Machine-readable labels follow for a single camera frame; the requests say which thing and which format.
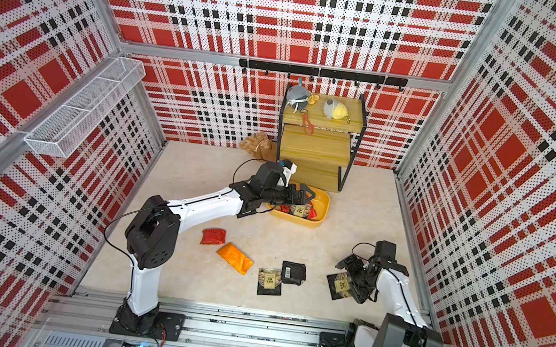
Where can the red orange small tool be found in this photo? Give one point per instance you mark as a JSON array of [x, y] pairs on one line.
[[307, 126]]

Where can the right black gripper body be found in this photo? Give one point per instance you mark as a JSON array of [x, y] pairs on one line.
[[362, 285]]

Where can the yellow plastic storage box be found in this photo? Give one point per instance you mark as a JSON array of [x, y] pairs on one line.
[[321, 203]]

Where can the wooden black-frame shelf rack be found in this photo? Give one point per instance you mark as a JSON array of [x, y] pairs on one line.
[[324, 159]]

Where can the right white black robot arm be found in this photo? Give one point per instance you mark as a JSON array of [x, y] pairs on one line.
[[402, 326]]

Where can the orange tea bag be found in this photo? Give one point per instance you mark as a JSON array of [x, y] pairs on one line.
[[235, 258]]

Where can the black gold tea bag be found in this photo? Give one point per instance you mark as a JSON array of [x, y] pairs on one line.
[[297, 210], [269, 282], [339, 286]]

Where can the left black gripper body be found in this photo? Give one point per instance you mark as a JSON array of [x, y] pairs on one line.
[[280, 195]]

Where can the grey plush toy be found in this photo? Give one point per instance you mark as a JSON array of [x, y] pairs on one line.
[[298, 98]]

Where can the brown plush toy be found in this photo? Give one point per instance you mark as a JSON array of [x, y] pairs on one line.
[[259, 147]]

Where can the yellow white plush toy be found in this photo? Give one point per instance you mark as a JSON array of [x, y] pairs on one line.
[[336, 110]]

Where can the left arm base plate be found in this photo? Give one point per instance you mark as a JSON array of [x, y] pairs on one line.
[[154, 324]]

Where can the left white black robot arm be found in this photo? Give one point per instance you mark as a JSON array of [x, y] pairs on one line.
[[152, 235]]

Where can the white wire mesh basket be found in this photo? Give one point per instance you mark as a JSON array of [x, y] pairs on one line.
[[63, 131]]

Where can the black folded tea bag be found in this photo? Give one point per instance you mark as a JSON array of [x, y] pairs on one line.
[[293, 273]]

